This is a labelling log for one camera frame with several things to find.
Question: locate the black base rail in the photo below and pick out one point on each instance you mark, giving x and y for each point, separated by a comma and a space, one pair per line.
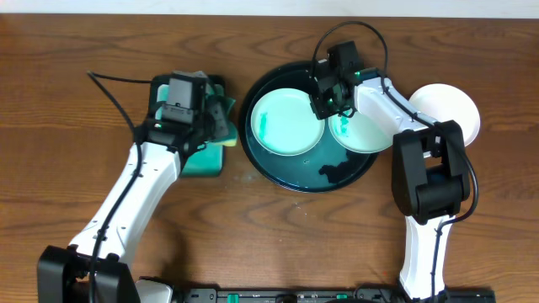
281, 296

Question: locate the mint plate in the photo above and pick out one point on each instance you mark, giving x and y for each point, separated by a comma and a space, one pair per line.
282, 122
358, 133

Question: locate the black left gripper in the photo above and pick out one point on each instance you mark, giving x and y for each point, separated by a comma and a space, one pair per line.
217, 116

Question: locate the white plate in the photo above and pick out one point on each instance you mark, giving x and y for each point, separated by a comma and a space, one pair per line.
444, 102

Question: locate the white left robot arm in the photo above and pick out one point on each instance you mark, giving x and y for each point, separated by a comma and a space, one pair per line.
96, 265

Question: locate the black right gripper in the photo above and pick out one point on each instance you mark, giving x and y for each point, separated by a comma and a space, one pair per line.
322, 99

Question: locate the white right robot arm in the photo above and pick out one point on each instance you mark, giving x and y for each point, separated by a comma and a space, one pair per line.
431, 174

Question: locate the green yellow sponge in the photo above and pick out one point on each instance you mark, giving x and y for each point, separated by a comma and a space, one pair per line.
229, 122

